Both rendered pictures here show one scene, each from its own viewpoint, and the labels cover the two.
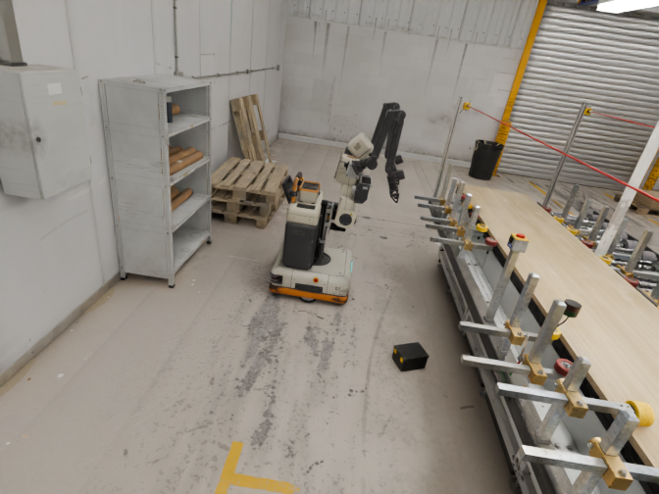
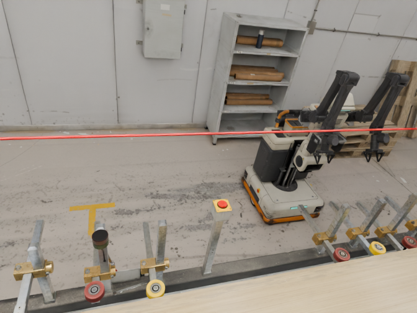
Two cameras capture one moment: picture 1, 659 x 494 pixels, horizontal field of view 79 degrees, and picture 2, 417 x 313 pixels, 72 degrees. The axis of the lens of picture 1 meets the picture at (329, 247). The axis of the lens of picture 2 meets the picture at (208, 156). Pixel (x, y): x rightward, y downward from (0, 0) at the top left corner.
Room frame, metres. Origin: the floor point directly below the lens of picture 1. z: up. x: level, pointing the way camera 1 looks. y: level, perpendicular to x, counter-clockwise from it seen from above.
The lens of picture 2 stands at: (1.41, -1.75, 2.13)
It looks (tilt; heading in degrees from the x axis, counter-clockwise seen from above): 36 degrees down; 67
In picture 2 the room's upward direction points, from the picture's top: 10 degrees clockwise
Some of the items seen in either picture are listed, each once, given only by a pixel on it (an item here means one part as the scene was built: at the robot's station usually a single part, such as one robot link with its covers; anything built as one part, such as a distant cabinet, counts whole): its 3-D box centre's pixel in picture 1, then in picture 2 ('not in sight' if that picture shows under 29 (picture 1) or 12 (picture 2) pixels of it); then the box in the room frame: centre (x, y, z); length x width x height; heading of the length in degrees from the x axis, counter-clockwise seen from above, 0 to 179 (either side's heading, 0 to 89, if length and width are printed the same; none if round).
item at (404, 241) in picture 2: not in sight; (406, 246); (3.06, -1.11, 0.85); 0.08 x 0.08 x 0.11
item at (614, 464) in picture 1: (608, 462); not in sight; (0.83, -0.91, 0.95); 0.14 x 0.06 x 0.05; 179
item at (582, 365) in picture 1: (558, 408); (44, 279); (1.11, -0.92, 0.87); 0.04 x 0.04 x 0.48; 89
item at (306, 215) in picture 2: (461, 243); (318, 232); (2.57, -0.91, 0.84); 0.43 x 0.03 x 0.04; 89
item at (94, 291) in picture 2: (562, 374); (95, 295); (1.31, -1.03, 0.85); 0.08 x 0.08 x 0.11
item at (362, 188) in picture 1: (361, 185); (326, 140); (3.09, -0.18, 0.99); 0.28 x 0.16 x 0.22; 179
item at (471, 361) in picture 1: (513, 369); (96, 258); (1.32, -0.83, 0.84); 0.43 x 0.03 x 0.04; 89
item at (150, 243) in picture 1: (167, 178); (250, 84); (3.17, 1.44, 0.78); 0.90 x 0.45 x 1.55; 179
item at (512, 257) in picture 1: (501, 286); (212, 246); (1.87, -0.93, 0.93); 0.05 x 0.05 x 0.45; 89
